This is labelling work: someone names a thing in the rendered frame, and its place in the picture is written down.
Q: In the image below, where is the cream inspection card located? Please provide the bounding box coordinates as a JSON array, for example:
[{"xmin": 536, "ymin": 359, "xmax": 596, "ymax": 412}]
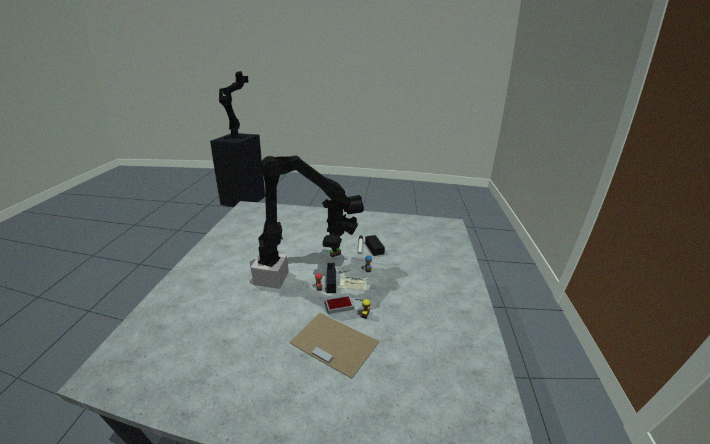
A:
[{"xmin": 338, "ymin": 275, "xmax": 368, "ymax": 291}]

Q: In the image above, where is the yellow ball-handled stamp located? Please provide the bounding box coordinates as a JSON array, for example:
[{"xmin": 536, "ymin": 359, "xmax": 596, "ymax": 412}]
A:
[{"xmin": 362, "ymin": 299, "xmax": 371, "ymax": 319}]

